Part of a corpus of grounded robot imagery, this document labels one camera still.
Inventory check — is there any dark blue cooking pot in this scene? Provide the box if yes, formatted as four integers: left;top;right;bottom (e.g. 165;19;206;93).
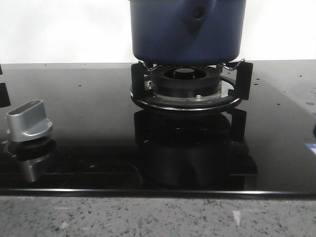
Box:
129;0;246;66

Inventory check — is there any blue energy label sticker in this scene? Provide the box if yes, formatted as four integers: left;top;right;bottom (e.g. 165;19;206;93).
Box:
305;143;316;155

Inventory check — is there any black pot support grate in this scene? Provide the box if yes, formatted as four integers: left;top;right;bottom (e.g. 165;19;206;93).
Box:
130;60;253;114

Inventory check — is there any silver stove control knob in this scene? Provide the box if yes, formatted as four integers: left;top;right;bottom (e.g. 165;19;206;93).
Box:
6;100;53;142

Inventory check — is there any black glass gas cooktop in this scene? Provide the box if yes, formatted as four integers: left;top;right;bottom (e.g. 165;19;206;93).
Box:
0;60;316;198

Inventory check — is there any black gas burner head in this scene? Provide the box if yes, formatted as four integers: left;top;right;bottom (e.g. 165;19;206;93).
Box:
151;66;221;98

